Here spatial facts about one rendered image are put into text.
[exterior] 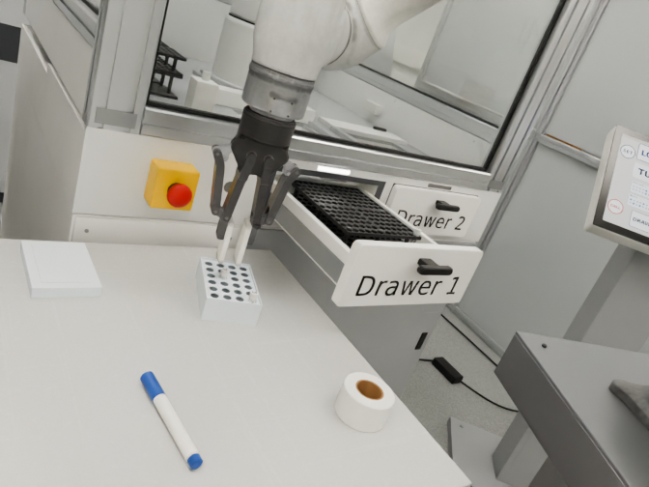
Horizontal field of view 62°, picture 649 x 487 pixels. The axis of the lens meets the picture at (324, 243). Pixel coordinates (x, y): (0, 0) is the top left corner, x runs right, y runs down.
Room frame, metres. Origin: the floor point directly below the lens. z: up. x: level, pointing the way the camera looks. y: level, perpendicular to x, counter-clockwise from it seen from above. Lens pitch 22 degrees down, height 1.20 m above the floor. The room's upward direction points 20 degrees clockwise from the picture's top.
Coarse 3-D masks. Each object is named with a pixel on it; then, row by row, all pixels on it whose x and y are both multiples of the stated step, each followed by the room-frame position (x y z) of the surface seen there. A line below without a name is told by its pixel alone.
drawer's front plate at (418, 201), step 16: (400, 192) 1.16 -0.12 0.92; (416, 192) 1.19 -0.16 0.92; (432, 192) 1.22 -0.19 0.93; (448, 192) 1.27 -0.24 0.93; (400, 208) 1.17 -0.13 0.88; (416, 208) 1.21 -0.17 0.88; (432, 208) 1.24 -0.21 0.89; (464, 208) 1.31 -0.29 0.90; (416, 224) 1.22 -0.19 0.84; (432, 224) 1.25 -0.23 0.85; (448, 224) 1.29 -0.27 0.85; (464, 224) 1.33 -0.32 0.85
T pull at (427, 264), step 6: (420, 258) 0.82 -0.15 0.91; (426, 258) 0.83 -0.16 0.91; (420, 264) 0.81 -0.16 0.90; (426, 264) 0.80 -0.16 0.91; (432, 264) 0.81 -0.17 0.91; (420, 270) 0.78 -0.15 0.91; (426, 270) 0.78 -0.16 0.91; (432, 270) 0.79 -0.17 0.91; (438, 270) 0.80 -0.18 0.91; (444, 270) 0.81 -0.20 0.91; (450, 270) 0.82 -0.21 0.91
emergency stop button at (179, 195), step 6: (174, 186) 0.79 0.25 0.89; (180, 186) 0.79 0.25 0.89; (186, 186) 0.80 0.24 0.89; (168, 192) 0.79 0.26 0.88; (174, 192) 0.79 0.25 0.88; (180, 192) 0.79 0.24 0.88; (186, 192) 0.80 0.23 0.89; (168, 198) 0.79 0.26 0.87; (174, 198) 0.79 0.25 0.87; (180, 198) 0.79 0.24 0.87; (186, 198) 0.80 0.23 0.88; (174, 204) 0.79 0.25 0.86; (180, 204) 0.79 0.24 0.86; (186, 204) 0.80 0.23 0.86
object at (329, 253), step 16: (288, 192) 0.95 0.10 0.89; (368, 192) 1.15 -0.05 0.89; (288, 208) 0.93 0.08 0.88; (304, 208) 0.90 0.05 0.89; (384, 208) 1.09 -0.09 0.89; (288, 224) 0.91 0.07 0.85; (304, 224) 0.88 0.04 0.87; (320, 224) 0.85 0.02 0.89; (304, 240) 0.86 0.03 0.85; (320, 240) 0.83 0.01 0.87; (336, 240) 0.81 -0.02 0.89; (432, 240) 0.98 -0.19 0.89; (320, 256) 0.82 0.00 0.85; (336, 256) 0.79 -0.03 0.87; (336, 272) 0.78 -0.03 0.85
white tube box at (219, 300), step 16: (208, 272) 0.74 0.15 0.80; (240, 272) 0.78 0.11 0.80; (208, 288) 0.69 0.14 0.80; (224, 288) 0.71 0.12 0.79; (240, 288) 0.73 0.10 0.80; (256, 288) 0.74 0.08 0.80; (208, 304) 0.67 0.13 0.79; (224, 304) 0.68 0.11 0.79; (240, 304) 0.69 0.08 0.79; (256, 304) 0.69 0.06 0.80; (224, 320) 0.68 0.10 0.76; (240, 320) 0.69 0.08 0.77; (256, 320) 0.70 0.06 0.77
